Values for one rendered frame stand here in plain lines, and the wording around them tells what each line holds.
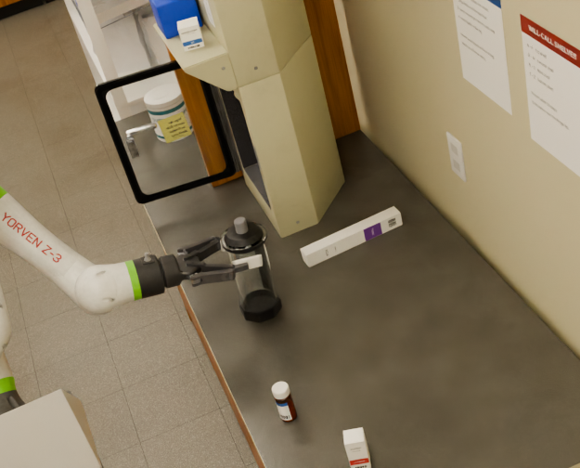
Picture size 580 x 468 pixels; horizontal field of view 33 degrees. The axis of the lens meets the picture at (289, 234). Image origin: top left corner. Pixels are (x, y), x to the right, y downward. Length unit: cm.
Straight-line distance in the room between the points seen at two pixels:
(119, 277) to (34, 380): 189
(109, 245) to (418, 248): 233
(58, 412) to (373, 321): 76
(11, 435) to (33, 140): 375
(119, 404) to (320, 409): 171
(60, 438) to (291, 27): 113
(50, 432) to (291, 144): 96
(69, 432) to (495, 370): 92
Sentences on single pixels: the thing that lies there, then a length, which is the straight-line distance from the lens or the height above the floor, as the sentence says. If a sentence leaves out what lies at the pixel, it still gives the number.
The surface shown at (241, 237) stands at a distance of 227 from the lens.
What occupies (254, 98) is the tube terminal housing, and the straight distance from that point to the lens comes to 248.
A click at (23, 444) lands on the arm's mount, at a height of 110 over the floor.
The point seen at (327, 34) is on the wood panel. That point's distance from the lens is 291.
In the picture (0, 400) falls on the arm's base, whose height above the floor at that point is 113.
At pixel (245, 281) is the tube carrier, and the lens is 233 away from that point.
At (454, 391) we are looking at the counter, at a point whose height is 94.
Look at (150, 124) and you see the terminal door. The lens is 280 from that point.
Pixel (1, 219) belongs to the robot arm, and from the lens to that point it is 237.
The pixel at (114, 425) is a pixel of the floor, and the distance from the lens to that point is 374.
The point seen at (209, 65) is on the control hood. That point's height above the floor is 150.
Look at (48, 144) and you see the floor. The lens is 566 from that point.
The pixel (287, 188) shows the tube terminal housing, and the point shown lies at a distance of 262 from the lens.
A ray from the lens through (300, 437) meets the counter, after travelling 216.
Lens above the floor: 252
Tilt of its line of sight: 36 degrees down
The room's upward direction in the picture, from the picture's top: 16 degrees counter-clockwise
